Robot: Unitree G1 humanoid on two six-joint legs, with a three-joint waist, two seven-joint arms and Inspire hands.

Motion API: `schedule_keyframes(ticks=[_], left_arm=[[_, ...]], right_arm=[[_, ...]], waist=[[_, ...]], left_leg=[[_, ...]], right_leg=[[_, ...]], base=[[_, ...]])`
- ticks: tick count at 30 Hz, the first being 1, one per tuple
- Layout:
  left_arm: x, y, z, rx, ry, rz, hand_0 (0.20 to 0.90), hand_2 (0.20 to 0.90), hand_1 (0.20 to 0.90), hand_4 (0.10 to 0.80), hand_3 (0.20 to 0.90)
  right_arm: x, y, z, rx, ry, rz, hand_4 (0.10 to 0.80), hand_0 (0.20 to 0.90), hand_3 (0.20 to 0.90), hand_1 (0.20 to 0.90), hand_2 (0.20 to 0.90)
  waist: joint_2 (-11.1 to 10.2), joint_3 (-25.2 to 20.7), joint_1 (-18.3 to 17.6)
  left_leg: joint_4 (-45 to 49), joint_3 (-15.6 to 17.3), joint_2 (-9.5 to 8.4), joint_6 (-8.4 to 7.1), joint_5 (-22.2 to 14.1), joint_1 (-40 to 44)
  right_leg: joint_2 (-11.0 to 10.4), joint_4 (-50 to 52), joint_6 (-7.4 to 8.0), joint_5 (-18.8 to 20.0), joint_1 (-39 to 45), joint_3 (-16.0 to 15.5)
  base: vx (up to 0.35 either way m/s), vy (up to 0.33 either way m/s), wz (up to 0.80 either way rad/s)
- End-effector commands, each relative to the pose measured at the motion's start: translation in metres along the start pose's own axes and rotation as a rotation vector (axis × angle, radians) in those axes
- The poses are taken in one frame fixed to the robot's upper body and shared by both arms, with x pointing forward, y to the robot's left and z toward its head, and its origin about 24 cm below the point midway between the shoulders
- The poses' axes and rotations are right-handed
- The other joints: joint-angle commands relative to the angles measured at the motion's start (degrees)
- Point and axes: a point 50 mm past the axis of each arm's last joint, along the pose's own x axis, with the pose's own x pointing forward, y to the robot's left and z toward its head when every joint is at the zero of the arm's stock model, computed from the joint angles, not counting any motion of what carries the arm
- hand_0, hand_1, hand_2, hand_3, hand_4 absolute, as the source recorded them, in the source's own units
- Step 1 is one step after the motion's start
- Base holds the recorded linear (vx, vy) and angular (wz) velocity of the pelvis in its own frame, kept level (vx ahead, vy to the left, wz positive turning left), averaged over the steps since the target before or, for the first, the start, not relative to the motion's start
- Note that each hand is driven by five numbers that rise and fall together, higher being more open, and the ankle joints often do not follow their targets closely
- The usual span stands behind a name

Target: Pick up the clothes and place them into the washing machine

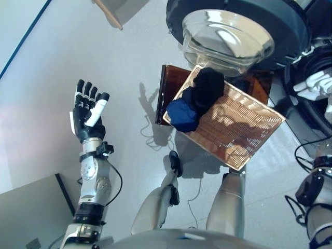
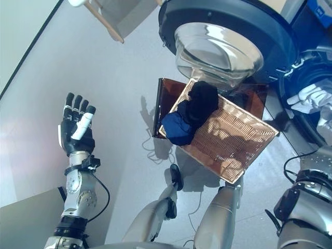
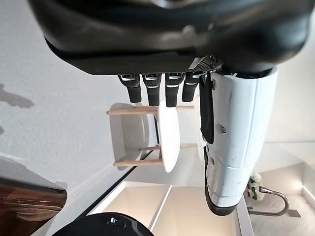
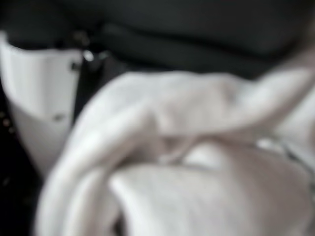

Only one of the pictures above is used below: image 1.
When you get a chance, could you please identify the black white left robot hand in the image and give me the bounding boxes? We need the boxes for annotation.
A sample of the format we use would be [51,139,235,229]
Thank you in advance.
[68,79,110,143]

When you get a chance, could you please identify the white garment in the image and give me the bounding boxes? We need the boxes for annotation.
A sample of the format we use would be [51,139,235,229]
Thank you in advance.
[293,69,332,102]

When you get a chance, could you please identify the round glass washing machine door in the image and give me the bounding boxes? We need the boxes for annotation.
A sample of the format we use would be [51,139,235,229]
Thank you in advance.
[165,0,311,78]

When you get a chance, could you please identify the grey front-load washing machine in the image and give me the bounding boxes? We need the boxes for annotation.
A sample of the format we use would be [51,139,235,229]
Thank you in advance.
[282,0,332,142]

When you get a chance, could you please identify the navy blue garment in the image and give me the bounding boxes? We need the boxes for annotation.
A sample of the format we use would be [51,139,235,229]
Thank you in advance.
[165,98,199,133]

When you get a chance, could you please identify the dark wooden stool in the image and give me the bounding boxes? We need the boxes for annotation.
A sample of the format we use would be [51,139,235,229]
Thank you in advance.
[155,64,273,125]

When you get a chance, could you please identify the left robot leg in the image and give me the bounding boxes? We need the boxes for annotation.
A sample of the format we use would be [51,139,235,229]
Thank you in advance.
[131,150,184,236]

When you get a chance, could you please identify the robot leg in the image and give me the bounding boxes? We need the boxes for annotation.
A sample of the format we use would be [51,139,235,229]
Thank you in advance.
[207,171,246,238]
[131,150,184,236]

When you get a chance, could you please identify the grey board black edge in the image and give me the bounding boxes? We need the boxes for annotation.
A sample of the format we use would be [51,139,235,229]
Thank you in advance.
[0,173,76,249]

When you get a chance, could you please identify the white chair wooden legs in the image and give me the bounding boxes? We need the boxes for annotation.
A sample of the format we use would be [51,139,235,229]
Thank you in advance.
[91,0,150,31]

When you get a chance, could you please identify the black garment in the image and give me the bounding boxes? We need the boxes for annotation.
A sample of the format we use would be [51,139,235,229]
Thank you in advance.
[181,67,225,116]

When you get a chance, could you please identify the brown wicker laundry tray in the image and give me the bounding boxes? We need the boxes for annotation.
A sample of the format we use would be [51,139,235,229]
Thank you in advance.
[162,64,286,172]

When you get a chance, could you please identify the grey robot torso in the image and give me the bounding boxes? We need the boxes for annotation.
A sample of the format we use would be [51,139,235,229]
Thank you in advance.
[111,228,309,249]

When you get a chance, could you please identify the right robot leg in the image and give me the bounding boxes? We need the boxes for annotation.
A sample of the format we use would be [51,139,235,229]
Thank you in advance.
[207,171,246,238]

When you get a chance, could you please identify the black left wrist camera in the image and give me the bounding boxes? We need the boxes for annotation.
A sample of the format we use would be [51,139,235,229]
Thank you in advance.
[97,141,115,157]

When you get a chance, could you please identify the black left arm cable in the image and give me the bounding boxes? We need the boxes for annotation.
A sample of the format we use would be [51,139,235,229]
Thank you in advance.
[102,155,123,194]

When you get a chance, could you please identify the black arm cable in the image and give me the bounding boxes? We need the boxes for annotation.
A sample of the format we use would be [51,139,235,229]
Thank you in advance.
[284,141,332,229]
[102,155,123,194]

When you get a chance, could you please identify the thin grey floor cable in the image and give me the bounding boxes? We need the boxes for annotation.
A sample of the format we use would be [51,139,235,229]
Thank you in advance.
[187,177,203,230]

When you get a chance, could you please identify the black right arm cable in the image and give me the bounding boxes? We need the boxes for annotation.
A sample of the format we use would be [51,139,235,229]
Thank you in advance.
[284,141,332,229]

